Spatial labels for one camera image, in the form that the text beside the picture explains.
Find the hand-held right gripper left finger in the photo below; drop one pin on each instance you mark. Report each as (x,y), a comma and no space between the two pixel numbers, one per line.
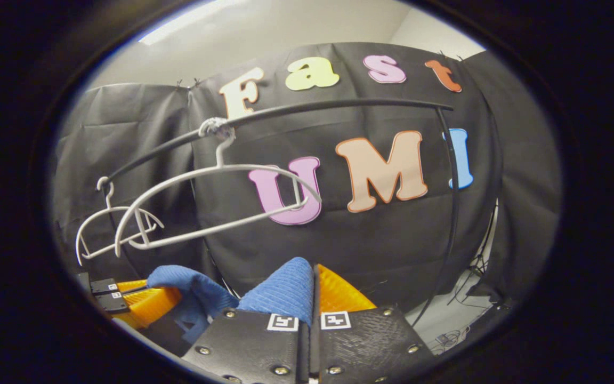
(248,346)

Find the black backdrop cloth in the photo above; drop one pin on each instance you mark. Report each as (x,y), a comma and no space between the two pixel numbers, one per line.
(371,250)

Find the white plastic hanger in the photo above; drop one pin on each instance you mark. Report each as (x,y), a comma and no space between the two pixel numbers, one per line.
(108,197)

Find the blue knitted garment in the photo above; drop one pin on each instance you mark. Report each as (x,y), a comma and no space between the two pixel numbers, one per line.
(285,290)

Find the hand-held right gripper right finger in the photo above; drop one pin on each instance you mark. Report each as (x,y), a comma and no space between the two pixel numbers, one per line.
(365,346)

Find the black clothes rack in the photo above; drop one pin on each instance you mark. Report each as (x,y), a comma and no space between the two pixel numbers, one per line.
(339,103)

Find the white hanger with taped hook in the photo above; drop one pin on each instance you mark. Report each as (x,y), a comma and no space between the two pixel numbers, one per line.
(213,127)

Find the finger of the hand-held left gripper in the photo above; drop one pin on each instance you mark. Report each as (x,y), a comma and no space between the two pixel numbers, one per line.
(150,306)
(103,286)

